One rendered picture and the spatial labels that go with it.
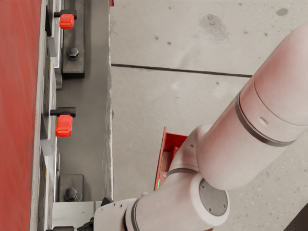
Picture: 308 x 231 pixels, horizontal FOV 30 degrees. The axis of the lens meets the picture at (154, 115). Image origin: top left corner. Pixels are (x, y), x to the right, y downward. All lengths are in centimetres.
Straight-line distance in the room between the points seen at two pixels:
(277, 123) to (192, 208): 23
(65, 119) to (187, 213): 23
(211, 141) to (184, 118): 165
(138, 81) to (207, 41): 38
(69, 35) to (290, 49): 92
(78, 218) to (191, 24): 166
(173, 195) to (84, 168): 49
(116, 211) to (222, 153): 31
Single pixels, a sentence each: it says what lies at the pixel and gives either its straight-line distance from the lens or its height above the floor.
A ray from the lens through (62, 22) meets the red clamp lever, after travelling 97.
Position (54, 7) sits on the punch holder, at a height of 125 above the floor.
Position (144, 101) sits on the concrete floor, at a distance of 241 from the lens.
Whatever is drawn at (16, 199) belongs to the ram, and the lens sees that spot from 61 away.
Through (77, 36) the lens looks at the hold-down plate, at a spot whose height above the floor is 91.
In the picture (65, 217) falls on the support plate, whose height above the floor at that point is 100.
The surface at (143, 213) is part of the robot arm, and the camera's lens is 90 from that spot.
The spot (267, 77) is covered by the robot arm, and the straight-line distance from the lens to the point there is 65.
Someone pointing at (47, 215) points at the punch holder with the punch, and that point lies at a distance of 88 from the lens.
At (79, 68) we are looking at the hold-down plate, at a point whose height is 90.
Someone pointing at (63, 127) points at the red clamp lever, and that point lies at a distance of 87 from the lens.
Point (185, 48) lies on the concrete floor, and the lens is 258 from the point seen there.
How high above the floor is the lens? 208
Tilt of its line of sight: 61 degrees down
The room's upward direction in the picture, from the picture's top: 8 degrees clockwise
